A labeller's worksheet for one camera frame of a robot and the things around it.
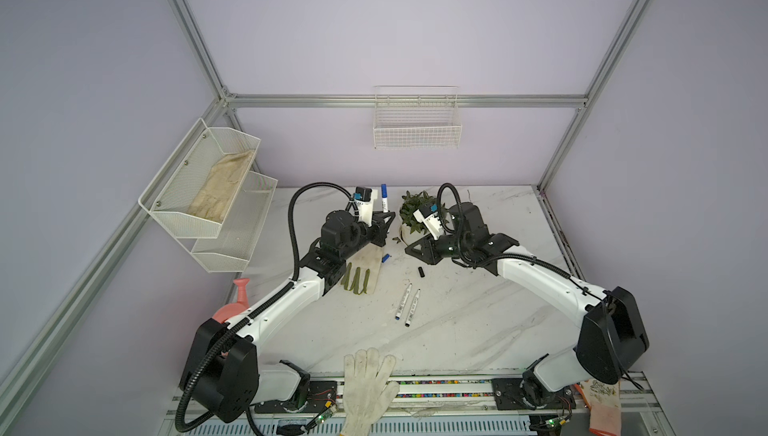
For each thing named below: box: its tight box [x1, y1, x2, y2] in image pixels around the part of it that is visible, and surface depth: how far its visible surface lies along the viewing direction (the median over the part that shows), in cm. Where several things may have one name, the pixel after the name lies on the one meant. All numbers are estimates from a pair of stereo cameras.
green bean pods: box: [340, 262, 371, 295], surface depth 95 cm
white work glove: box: [343, 348, 400, 436], surface depth 76 cm
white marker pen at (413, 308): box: [405, 288, 421, 328], surface depth 90 cm
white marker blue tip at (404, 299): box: [395, 282, 413, 321], surface depth 91 cm
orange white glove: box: [579, 379, 622, 436], surface depth 72 cm
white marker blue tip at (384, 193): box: [381, 183, 389, 213], surface depth 75 cm
